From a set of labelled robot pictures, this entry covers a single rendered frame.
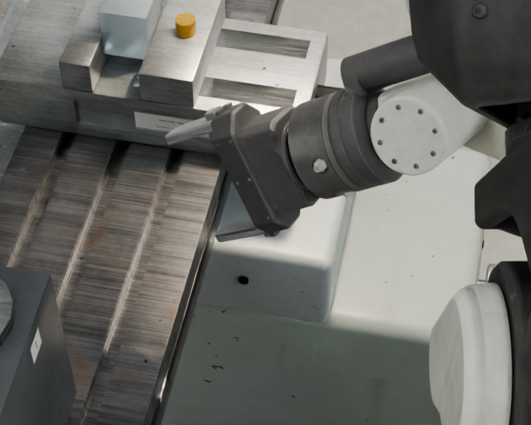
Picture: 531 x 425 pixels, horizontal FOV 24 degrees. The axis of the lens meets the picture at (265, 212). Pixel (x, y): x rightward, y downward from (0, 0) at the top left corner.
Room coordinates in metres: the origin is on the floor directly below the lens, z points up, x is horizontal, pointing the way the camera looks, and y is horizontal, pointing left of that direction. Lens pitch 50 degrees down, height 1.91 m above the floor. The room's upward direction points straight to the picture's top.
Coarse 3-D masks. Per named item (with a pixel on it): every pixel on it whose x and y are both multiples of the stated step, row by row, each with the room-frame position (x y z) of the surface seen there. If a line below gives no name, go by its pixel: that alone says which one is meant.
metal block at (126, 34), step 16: (112, 0) 1.01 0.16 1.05; (128, 0) 1.01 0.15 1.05; (144, 0) 1.01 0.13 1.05; (160, 0) 1.03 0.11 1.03; (112, 16) 0.99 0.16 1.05; (128, 16) 0.98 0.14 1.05; (144, 16) 0.98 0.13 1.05; (160, 16) 1.03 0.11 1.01; (112, 32) 0.99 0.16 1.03; (128, 32) 0.98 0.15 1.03; (144, 32) 0.98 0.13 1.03; (112, 48) 0.99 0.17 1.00; (128, 48) 0.98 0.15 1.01; (144, 48) 0.98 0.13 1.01
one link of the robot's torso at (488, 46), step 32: (416, 0) 0.50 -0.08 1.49; (448, 0) 0.47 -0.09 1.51; (480, 0) 0.46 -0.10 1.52; (512, 0) 0.45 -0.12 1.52; (416, 32) 0.49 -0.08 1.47; (448, 32) 0.46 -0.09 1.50; (480, 32) 0.45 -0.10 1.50; (512, 32) 0.45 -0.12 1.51; (448, 64) 0.46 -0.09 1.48; (480, 64) 0.44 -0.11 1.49; (512, 64) 0.44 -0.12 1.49; (480, 96) 0.44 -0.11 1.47; (512, 96) 0.43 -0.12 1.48; (512, 128) 0.45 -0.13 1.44
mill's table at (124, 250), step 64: (256, 0) 1.18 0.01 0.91; (0, 192) 0.87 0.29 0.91; (64, 192) 0.87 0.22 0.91; (128, 192) 0.87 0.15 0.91; (192, 192) 0.87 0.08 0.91; (0, 256) 0.78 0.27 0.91; (64, 256) 0.78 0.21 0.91; (128, 256) 0.78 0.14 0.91; (192, 256) 0.78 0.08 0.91; (64, 320) 0.70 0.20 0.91; (128, 320) 0.71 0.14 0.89; (128, 384) 0.62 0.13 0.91
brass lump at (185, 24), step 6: (180, 18) 1.00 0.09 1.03; (186, 18) 1.00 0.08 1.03; (192, 18) 1.00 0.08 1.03; (180, 24) 0.99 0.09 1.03; (186, 24) 0.99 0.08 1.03; (192, 24) 0.99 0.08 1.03; (180, 30) 0.99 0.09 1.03; (186, 30) 0.99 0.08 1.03; (192, 30) 0.99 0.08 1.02; (180, 36) 0.99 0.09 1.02; (186, 36) 0.99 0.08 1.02
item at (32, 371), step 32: (0, 288) 0.59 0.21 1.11; (32, 288) 0.60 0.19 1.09; (0, 320) 0.56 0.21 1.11; (32, 320) 0.57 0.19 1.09; (0, 352) 0.54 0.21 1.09; (32, 352) 0.55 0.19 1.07; (64, 352) 0.61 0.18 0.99; (0, 384) 0.51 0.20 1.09; (32, 384) 0.54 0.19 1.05; (64, 384) 0.59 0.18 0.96; (0, 416) 0.48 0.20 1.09; (32, 416) 0.52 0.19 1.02; (64, 416) 0.58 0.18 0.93
